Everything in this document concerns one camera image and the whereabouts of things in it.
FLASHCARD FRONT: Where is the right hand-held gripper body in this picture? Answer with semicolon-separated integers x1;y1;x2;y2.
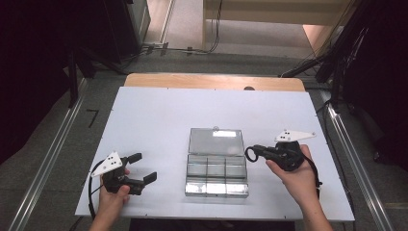
268;129;317;172

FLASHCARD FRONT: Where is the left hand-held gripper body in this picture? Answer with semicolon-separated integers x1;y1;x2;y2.
90;151;145;196

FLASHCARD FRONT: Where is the black ring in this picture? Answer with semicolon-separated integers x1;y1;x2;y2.
244;145;259;164

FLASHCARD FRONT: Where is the clear plastic compartment box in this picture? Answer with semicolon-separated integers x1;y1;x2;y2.
184;127;250;199

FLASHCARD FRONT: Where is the person's left hand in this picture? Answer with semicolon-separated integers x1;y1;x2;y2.
95;174;131;220

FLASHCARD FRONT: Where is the person's right hand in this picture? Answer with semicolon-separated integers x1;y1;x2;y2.
265;144;319;208

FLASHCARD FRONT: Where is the white table board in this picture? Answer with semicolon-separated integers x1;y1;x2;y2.
74;86;356;222

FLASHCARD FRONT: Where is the black metal stand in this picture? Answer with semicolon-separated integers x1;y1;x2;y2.
65;44;129;110
280;0;370;114

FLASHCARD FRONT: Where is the dark curtain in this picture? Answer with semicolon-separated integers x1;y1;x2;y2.
0;0;107;165
340;0;408;171

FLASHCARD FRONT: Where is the beige wooden platform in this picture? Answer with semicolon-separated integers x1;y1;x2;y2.
202;0;350;27

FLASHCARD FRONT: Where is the dark cabinet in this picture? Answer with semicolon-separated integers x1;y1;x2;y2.
102;0;152;64

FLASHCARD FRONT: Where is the left hand-held gripper cable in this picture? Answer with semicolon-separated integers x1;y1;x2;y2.
88;158;107;220

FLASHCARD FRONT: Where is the hand-held gripper cable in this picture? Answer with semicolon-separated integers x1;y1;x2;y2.
88;158;107;220
301;153;323;197

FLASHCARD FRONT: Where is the right hand-held gripper cable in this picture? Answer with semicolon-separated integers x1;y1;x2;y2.
301;153;323;197

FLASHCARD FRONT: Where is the metal floor rail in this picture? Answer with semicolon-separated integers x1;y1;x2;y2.
7;77;89;231
320;90;396;231

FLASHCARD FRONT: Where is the black hanging floor cable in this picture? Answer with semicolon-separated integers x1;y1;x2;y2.
140;0;224;56

